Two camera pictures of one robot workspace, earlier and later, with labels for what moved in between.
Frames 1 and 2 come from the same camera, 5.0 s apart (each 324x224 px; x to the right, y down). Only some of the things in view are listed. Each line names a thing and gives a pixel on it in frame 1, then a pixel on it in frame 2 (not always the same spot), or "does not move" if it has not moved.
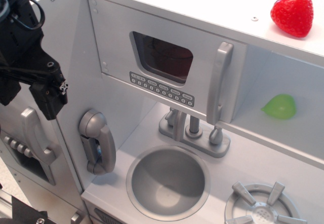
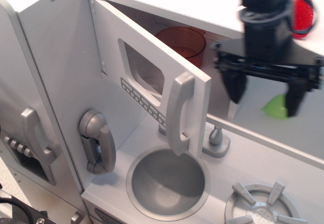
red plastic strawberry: x=293 y=13 does not move
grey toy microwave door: x=196 y=69 to x=185 y=109
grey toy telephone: x=98 y=142 does not move
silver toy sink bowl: x=168 y=183 does not move
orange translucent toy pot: x=168 y=59 to x=188 y=41
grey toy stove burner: x=260 y=203 does not move
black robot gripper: x=22 y=58 to x=267 y=48
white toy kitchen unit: x=188 y=102 does not move
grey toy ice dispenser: x=19 y=152 does not move
